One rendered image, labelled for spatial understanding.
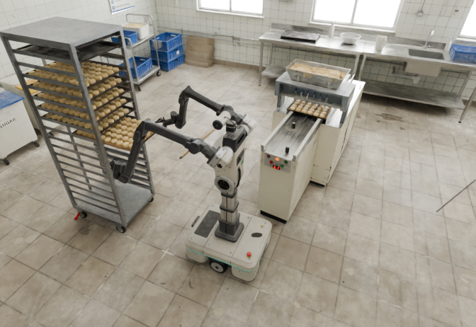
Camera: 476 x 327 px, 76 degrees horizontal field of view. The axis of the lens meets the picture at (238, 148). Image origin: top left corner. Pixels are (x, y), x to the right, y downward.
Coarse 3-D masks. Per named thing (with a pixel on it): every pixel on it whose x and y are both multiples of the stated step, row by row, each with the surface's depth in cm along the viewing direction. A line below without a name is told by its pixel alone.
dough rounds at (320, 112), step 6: (294, 102) 328; (288, 108) 316; (294, 108) 313; (300, 108) 315; (306, 108) 313; (312, 108) 313; (318, 108) 313; (324, 108) 315; (330, 108) 318; (312, 114) 307; (318, 114) 304; (324, 114) 305
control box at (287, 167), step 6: (264, 156) 268; (276, 156) 261; (282, 156) 260; (264, 162) 271; (276, 162) 264; (282, 162) 261; (288, 162) 258; (276, 168) 267; (282, 168) 265; (288, 168) 261
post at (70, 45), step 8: (72, 48) 190; (72, 56) 192; (80, 72) 200; (80, 80) 202; (80, 88) 206; (88, 96) 210; (88, 104) 212; (88, 112) 216; (96, 128) 224; (96, 136) 228; (104, 152) 238; (104, 160) 241; (112, 176) 253; (112, 184) 255; (112, 192) 262; (120, 208) 274; (120, 216) 279
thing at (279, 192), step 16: (288, 128) 297; (304, 128) 297; (272, 144) 274; (288, 144) 274; (304, 160) 280; (272, 176) 279; (288, 176) 270; (304, 176) 306; (272, 192) 290; (288, 192) 279; (272, 208) 301; (288, 208) 290
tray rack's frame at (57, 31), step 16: (0, 32) 206; (16, 32) 206; (32, 32) 207; (48, 32) 207; (64, 32) 208; (80, 32) 208; (96, 32) 209; (112, 32) 217; (16, 64) 221; (48, 144) 260; (64, 176) 284; (128, 192) 321; (144, 192) 321; (80, 208) 301; (96, 208) 302; (112, 208) 302; (128, 208) 302
